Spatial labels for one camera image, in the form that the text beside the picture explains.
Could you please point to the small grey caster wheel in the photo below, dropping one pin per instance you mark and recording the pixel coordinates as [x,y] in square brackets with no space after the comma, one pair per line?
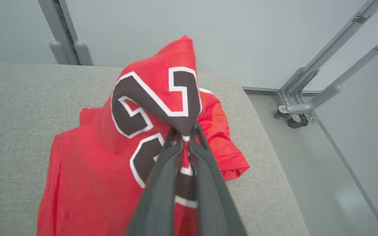
[278,115]

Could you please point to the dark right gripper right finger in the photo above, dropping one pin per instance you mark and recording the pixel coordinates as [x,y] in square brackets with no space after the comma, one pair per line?
[212,196]

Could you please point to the black caster wheel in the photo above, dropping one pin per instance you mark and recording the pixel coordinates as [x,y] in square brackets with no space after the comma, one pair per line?
[297,122]

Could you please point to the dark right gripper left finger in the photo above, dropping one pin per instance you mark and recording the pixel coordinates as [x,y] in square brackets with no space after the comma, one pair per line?
[159,196]

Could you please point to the grey partition joint post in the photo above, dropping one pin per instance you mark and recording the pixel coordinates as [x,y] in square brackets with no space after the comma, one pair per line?
[59,23]

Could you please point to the grey curved metal tube leg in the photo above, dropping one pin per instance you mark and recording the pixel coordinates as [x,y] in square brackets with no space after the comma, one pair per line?
[340,83]

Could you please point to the grey wheeled metal frame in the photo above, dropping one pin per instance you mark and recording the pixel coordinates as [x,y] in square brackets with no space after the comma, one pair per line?
[333,46]

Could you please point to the red and white jersey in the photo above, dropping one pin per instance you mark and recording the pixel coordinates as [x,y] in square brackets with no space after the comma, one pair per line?
[94,170]

